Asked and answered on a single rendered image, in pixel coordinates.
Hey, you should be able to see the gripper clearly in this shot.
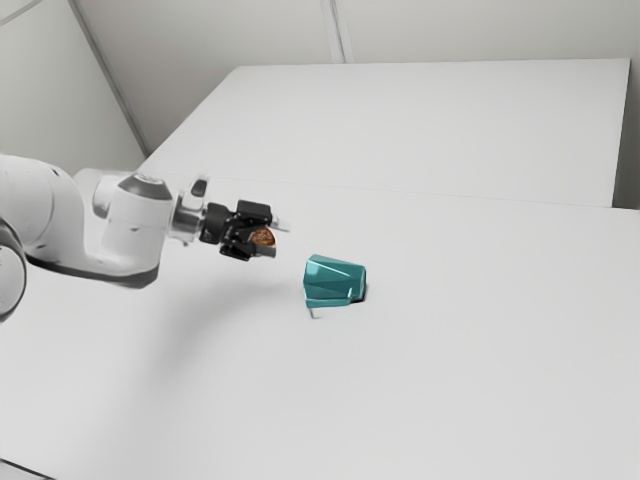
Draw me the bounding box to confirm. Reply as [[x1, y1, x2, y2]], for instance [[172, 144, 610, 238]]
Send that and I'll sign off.
[[199, 199, 292, 263]]

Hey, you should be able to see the teal faceted mug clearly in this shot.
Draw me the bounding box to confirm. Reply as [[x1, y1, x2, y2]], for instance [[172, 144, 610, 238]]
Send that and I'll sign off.
[[302, 253, 371, 319]]

